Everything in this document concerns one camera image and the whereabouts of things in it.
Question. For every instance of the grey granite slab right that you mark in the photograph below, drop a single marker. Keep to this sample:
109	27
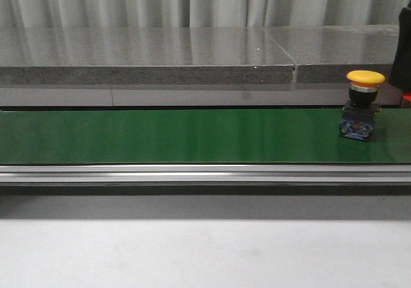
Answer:
325	54

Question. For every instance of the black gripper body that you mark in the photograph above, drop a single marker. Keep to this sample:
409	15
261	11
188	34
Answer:
400	71

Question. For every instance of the yellow mushroom push button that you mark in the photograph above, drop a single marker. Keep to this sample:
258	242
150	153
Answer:
359	112

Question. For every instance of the grey granite slab left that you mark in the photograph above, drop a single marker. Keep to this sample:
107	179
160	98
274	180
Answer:
142	56

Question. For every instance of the green conveyor belt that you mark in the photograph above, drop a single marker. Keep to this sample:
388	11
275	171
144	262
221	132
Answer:
261	135

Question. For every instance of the aluminium conveyor frame rail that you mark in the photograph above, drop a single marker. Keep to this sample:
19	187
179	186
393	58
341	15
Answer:
214	173

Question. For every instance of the grey curtain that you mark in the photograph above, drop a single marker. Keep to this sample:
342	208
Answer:
196	13

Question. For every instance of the grey granite slab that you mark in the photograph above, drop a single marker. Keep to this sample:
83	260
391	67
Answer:
325	54
142	56

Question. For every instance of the red plastic tray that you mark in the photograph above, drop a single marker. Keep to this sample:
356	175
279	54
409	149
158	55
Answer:
406	100

